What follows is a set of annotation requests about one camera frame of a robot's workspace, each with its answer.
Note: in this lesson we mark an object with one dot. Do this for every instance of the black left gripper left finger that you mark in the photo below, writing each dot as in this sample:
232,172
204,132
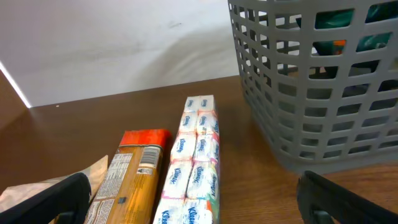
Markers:
69,199

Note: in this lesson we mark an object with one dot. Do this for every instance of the grey plastic basket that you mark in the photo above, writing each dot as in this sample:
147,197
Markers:
319,113

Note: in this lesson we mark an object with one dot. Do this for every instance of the green Nescafe coffee bag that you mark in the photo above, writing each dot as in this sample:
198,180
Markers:
361,25

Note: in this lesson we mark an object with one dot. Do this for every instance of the Kleenex tissue multipack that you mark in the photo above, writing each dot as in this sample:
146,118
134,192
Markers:
191,191

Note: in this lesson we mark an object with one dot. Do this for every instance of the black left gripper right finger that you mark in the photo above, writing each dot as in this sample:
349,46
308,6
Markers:
323,201

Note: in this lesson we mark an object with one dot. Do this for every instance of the brown paper pouch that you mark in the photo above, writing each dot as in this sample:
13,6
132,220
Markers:
17,194

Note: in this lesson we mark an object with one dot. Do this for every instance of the orange spaghetti pasta packet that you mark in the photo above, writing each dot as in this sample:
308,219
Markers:
127,194

